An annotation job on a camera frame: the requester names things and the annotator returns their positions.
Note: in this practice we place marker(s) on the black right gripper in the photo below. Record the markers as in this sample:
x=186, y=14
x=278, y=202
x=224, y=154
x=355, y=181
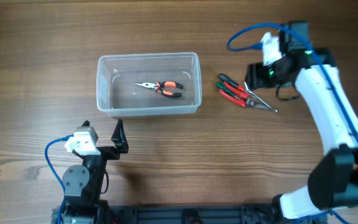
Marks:
x=257, y=79

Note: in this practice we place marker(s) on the orange black needle-nose pliers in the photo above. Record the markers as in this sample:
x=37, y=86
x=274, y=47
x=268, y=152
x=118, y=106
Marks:
x=159, y=88

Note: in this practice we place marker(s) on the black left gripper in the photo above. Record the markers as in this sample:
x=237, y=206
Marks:
x=119, y=139

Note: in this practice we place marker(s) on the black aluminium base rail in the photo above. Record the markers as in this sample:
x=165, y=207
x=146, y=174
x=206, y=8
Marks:
x=240, y=214

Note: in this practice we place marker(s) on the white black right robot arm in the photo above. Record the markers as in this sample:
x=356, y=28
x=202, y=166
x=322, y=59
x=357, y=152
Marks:
x=333, y=183

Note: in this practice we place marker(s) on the green handled screwdriver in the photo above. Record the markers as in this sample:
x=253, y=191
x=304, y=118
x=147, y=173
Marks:
x=221, y=86

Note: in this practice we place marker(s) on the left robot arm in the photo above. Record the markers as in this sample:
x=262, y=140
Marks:
x=84, y=184

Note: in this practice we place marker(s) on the black red handled screwdriver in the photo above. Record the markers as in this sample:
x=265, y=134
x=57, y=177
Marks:
x=231, y=82

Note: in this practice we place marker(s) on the red handled snips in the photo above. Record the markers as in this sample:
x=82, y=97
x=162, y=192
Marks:
x=244, y=101

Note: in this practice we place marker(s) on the clear plastic container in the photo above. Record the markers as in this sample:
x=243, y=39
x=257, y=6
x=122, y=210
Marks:
x=118, y=96

